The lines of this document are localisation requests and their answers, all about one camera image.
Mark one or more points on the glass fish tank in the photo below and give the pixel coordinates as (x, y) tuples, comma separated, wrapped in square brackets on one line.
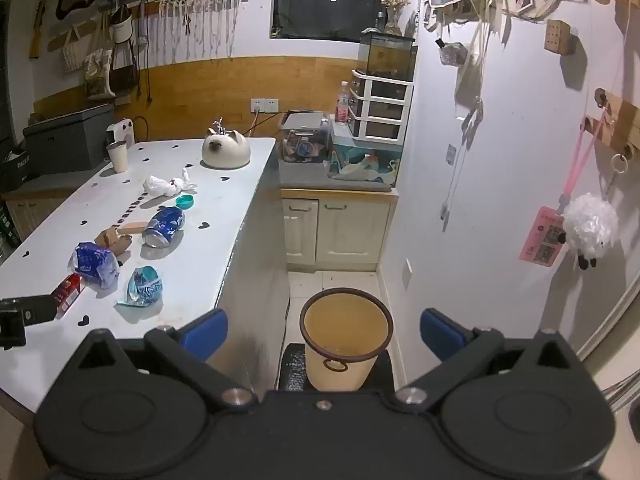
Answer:
[(390, 55)]

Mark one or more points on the white fluffy sheep toy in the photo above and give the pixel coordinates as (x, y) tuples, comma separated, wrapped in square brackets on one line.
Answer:
[(590, 225)]

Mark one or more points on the cream floor cabinet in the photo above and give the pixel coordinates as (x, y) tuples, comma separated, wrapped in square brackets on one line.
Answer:
[(40, 215), (350, 230)]

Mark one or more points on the small tan wooden block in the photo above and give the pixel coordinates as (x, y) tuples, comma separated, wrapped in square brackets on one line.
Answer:
[(132, 227)]

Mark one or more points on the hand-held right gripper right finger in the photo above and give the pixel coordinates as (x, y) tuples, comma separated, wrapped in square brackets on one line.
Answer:
[(442, 335)]

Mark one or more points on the dark window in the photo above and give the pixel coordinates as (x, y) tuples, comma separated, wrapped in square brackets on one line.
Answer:
[(330, 0)]

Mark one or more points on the beige waste bin brown rim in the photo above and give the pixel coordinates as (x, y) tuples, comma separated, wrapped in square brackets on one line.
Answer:
[(345, 327)]

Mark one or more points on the brown wooden wall ornament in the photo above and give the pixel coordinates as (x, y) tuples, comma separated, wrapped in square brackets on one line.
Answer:
[(39, 20)]

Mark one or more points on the wooden wall rack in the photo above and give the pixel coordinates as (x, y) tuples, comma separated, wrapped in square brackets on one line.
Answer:
[(70, 32)]

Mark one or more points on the blue plastic wrapper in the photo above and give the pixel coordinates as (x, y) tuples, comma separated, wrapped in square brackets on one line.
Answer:
[(94, 262)]

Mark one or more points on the grey counter mat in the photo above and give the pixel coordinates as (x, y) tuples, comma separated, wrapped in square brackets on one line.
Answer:
[(305, 172)]

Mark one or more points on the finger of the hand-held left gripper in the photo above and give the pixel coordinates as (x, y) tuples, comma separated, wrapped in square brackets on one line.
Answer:
[(37, 310)]

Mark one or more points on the clear lidded storage box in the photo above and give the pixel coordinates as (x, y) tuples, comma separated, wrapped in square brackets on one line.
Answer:
[(302, 142)]

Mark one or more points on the white paper cup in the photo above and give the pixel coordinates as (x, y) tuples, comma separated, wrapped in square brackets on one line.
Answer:
[(118, 157)]

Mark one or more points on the pink card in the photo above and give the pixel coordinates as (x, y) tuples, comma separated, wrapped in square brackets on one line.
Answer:
[(540, 235)]

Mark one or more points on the blue drink can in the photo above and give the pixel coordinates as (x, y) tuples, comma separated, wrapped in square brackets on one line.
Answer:
[(164, 227)]

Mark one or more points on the dark sheer bag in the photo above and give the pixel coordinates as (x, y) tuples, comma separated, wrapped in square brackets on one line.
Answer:
[(124, 67)]

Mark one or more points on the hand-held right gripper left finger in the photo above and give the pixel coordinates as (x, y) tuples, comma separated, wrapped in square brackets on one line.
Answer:
[(206, 332)]

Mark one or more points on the crushed clear plastic bottle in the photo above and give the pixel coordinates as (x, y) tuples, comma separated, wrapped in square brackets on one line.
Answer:
[(144, 286)]

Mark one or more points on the black cardboard box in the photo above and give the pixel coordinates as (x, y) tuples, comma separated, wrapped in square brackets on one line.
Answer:
[(12, 167)]

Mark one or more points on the white cat shaped pot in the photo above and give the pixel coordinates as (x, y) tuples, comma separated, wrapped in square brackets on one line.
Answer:
[(227, 152)]

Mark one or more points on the teal bottle cap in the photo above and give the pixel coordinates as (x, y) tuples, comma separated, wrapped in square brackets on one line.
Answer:
[(185, 202)]

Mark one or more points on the brown cardboard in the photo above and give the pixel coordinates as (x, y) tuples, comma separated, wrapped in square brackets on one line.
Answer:
[(116, 242)]

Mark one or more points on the vase of dried flowers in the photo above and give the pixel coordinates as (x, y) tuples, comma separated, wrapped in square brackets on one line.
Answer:
[(395, 5)]

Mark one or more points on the beige mesh bag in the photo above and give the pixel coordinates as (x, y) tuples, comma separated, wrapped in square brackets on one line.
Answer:
[(75, 55)]

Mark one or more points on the white wall socket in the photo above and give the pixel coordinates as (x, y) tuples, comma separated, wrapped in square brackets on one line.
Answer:
[(408, 274), (272, 105), (257, 105)]

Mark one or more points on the clear wall pouch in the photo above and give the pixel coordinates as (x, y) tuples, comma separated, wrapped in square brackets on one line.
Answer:
[(454, 54)]

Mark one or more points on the wooden wall hook board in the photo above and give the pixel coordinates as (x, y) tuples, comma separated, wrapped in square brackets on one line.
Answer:
[(622, 122)]

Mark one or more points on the red cigarette box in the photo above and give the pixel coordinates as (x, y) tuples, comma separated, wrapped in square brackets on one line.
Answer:
[(67, 292)]

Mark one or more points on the small white hanging adapter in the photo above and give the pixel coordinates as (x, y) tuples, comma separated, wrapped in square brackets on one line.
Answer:
[(443, 211)]

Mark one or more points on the white macrame wall hanging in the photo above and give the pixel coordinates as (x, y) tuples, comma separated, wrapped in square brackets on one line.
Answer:
[(205, 15)]

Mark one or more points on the wooden block with holes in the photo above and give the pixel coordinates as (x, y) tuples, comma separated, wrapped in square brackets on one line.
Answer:
[(557, 37)]

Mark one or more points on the white plastic bag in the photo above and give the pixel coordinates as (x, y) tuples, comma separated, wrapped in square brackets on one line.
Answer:
[(357, 170)]

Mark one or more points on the printed canvas tote bag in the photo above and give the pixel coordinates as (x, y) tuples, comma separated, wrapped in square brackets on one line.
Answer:
[(99, 75)]

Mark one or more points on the white tissue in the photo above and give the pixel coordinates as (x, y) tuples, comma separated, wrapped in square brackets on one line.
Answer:
[(161, 185)]

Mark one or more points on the grey storage box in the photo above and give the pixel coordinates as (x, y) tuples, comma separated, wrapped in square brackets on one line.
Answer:
[(65, 137)]

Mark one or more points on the cream ribbon strips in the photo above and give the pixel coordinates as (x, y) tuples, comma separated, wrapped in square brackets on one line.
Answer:
[(480, 40)]

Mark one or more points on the small silver figurine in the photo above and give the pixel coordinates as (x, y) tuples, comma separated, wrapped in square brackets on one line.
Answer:
[(218, 125)]

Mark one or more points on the white drawer unit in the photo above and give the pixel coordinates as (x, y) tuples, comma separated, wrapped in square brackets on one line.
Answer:
[(360, 110)]

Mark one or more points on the white mini heater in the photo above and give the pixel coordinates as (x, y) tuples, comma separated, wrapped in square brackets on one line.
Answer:
[(122, 132)]

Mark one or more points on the white and black tote bag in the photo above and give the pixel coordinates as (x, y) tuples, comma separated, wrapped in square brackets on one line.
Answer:
[(121, 27)]

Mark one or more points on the teal printed box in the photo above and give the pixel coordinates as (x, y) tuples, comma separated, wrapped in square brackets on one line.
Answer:
[(345, 142)]

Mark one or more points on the small dark bottle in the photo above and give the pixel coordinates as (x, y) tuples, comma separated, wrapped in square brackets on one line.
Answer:
[(381, 21)]

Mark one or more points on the red label water bottle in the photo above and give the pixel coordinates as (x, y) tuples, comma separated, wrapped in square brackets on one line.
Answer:
[(342, 105)]

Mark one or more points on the small white hanging tag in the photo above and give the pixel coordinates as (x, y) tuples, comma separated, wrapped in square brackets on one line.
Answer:
[(451, 154)]

